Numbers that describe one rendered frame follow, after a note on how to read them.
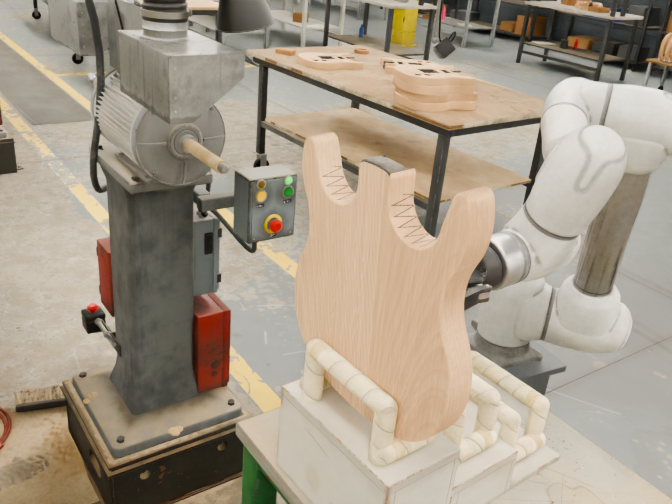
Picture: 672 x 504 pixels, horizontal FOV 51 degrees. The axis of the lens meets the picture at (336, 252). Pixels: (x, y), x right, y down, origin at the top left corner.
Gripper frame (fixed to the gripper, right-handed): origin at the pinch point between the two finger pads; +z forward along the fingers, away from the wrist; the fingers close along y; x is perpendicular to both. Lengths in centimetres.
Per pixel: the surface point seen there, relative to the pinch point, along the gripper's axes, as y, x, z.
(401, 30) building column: 786, -134, -726
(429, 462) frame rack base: -12.5, -20.9, 1.1
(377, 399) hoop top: -7.1, -10.0, 7.6
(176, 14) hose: 84, 27, -8
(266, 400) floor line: 129, -133, -61
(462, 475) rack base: -11.8, -29.2, -8.3
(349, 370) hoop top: -0.1, -9.7, 7.0
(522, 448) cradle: -9.9, -34.7, -26.9
